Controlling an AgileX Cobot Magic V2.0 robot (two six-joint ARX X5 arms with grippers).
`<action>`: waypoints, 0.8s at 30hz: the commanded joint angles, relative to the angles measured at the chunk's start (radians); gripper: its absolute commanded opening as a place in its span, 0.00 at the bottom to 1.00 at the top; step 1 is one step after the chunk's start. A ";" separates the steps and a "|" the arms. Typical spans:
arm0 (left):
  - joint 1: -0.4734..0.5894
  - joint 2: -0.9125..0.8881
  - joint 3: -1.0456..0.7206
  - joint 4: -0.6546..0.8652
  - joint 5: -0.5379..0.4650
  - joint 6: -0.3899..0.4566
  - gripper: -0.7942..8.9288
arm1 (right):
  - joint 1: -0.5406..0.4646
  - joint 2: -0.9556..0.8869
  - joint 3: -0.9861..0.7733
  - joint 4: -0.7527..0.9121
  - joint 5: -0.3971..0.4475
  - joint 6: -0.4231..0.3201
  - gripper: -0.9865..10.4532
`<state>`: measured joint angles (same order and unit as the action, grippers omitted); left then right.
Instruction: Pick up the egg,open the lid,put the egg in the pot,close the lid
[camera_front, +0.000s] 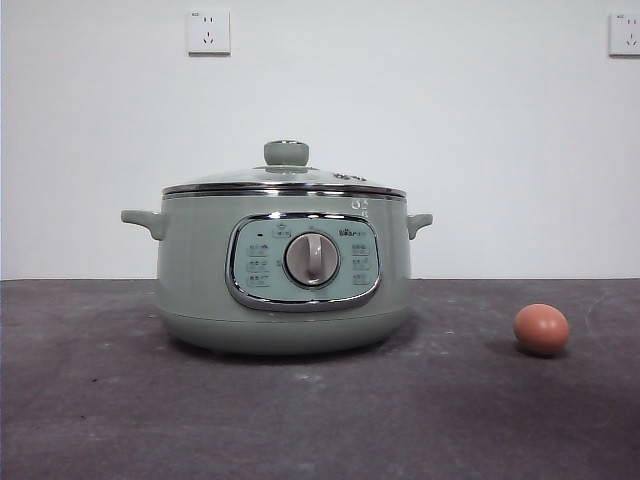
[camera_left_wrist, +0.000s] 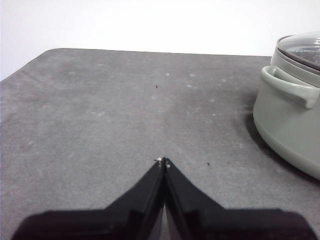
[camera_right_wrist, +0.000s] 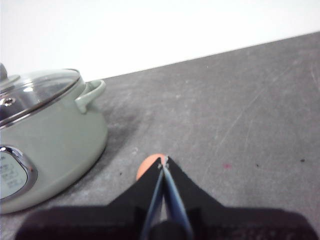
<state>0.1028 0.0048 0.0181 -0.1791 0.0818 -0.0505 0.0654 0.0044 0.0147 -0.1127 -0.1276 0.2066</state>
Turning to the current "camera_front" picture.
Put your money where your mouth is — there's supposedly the brown egg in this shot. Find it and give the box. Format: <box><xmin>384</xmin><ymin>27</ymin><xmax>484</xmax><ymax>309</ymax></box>
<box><xmin>513</xmin><ymin>303</ymin><xmax>571</xmax><ymax>357</ymax></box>

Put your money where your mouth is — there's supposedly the glass lid with green knob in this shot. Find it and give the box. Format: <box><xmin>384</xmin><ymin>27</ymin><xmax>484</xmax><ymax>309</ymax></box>
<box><xmin>162</xmin><ymin>140</ymin><xmax>407</xmax><ymax>197</ymax></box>

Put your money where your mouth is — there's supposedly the green electric cooking pot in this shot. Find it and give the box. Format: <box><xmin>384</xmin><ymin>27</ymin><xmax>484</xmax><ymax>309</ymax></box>
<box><xmin>120</xmin><ymin>192</ymin><xmax>434</xmax><ymax>357</ymax></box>

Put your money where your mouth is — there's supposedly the white wall socket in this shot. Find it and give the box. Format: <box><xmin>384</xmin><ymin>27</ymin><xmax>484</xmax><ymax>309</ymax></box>
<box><xmin>187</xmin><ymin>9</ymin><xmax>232</xmax><ymax>56</ymax></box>
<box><xmin>608</xmin><ymin>12</ymin><xmax>640</xmax><ymax>57</ymax></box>

